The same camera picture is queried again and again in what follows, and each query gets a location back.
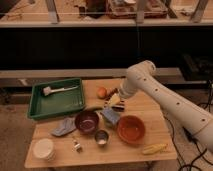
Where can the orange bowl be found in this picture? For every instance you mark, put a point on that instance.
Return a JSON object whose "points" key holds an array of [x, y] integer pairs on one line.
{"points": [[131, 129]]}

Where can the white dish brush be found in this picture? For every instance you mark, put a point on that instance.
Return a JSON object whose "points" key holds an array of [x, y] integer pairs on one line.
{"points": [[48, 90]]}

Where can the green plastic tray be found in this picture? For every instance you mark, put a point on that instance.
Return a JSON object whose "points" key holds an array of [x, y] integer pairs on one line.
{"points": [[56, 104]]}

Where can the purple bowl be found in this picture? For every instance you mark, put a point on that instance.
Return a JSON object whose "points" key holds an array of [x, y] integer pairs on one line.
{"points": [[87, 122]]}

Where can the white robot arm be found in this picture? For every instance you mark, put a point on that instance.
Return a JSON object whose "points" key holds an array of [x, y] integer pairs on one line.
{"points": [[195, 119]]}

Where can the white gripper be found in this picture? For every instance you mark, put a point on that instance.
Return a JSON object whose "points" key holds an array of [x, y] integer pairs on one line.
{"points": [[126, 90]]}

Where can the yellow banana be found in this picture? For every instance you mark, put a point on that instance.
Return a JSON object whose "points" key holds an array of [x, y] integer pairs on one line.
{"points": [[154, 148]]}

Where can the wooden table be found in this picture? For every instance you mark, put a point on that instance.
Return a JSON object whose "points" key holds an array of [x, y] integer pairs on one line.
{"points": [[115, 151]]}

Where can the striped rectangular box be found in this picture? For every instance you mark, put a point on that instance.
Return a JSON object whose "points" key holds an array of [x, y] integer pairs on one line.
{"points": [[116, 106]]}

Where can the small metal cup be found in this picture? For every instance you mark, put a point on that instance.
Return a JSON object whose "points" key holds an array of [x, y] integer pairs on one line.
{"points": [[101, 137]]}

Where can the grey folded cloth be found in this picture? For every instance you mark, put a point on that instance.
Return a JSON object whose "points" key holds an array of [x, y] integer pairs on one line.
{"points": [[65, 127]]}

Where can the white round container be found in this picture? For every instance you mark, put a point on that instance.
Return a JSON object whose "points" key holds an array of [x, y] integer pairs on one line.
{"points": [[44, 149]]}

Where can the orange fruit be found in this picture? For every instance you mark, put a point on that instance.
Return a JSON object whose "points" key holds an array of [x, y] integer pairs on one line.
{"points": [[101, 92]]}

